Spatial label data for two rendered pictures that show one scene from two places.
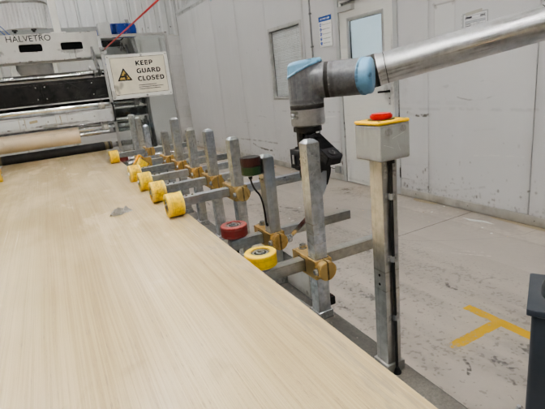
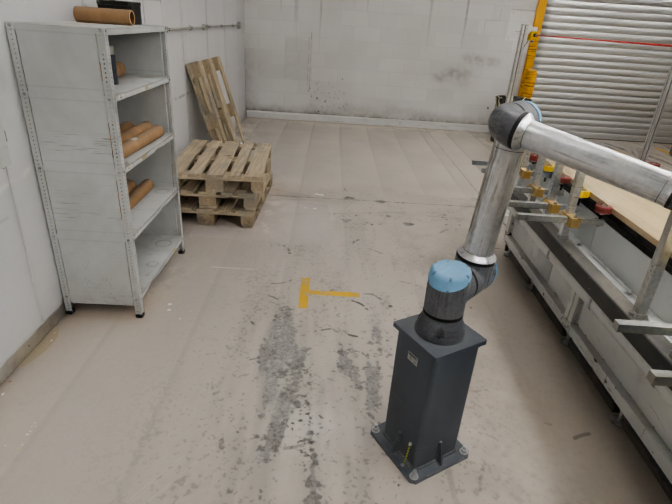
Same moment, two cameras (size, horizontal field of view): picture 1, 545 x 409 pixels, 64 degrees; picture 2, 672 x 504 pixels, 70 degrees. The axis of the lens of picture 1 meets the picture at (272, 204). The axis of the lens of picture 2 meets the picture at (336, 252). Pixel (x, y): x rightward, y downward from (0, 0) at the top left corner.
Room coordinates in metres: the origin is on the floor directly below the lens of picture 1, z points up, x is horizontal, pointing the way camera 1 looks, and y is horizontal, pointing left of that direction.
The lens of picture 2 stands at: (2.73, -0.59, 1.65)
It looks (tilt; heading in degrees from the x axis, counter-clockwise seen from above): 26 degrees down; 205
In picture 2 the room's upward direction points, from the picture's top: 4 degrees clockwise
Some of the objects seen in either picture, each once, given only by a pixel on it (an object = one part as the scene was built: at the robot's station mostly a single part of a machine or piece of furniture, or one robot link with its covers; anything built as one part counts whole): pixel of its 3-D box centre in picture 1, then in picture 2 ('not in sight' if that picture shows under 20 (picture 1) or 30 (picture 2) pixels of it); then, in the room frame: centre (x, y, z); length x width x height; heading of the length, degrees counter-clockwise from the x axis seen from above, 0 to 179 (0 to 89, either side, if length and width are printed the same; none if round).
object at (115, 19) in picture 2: not in sight; (104, 16); (0.68, -3.06, 1.59); 0.30 x 0.08 x 0.08; 117
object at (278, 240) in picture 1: (269, 236); not in sight; (1.28, 0.02, 0.85); 0.13 x 0.06 x 0.05; 25
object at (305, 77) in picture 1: (306, 83); not in sight; (1.18, -0.12, 1.29); 0.10 x 0.09 x 0.12; 74
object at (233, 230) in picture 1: (235, 240); not in sight; (1.25, 0.12, 0.85); 0.08 x 0.08 x 0.11
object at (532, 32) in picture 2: not in sight; (514, 101); (-1.08, -1.05, 1.20); 0.15 x 0.12 x 1.00; 25
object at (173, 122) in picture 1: (181, 166); not in sight; (2.16, 0.43, 0.94); 0.03 x 0.03 x 0.48; 25
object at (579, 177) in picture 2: not in sight; (570, 209); (0.13, -0.53, 0.86); 0.03 x 0.03 x 0.48; 25
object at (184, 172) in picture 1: (199, 170); not in sight; (1.98, 0.32, 0.95); 0.50 x 0.04 x 0.04; 115
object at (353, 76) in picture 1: (349, 77); not in sight; (1.16, -0.23, 1.29); 0.12 x 0.12 x 0.09; 74
